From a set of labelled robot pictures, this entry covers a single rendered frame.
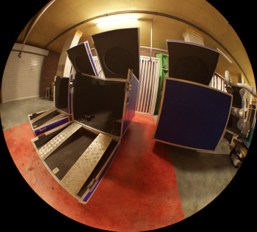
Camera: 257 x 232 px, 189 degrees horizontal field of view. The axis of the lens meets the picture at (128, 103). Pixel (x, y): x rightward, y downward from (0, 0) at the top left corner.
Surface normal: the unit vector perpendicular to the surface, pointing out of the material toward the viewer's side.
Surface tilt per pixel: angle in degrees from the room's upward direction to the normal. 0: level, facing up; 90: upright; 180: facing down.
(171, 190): 0
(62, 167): 1
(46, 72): 90
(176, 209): 0
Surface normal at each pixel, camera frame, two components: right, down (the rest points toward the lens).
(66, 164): 0.12, -0.97
